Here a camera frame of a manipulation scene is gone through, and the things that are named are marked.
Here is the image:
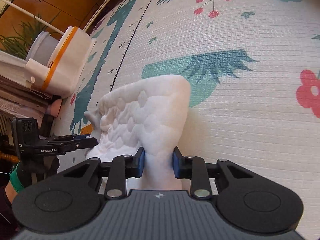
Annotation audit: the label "cartoon printed play mat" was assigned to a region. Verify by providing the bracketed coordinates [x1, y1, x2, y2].
[52, 0, 319, 239]

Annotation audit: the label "green potted plant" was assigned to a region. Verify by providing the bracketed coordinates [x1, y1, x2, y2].
[1, 15, 61, 60]

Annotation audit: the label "white plastic bucket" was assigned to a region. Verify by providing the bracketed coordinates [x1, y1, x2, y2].
[25, 31, 59, 66]

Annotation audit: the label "operator hand green cuff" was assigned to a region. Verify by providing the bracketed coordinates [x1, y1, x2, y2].
[5, 156, 60, 204]

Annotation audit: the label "white orange storage box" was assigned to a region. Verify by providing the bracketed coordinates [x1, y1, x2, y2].
[24, 26, 97, 99]

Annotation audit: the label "white quilted baby pants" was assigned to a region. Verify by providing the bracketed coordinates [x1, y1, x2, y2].
[84, 75, 191, 190]

